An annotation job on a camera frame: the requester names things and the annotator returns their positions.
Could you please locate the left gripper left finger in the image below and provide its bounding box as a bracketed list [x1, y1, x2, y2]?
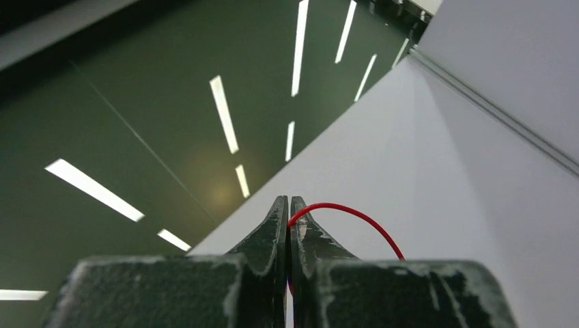
[43, 196, 288, 327]

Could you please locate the red wire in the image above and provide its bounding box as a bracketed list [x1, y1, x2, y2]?
[287, 202, 406, 262]

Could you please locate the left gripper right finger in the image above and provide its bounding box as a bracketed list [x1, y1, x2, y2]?
[289, 196, 517, 327]

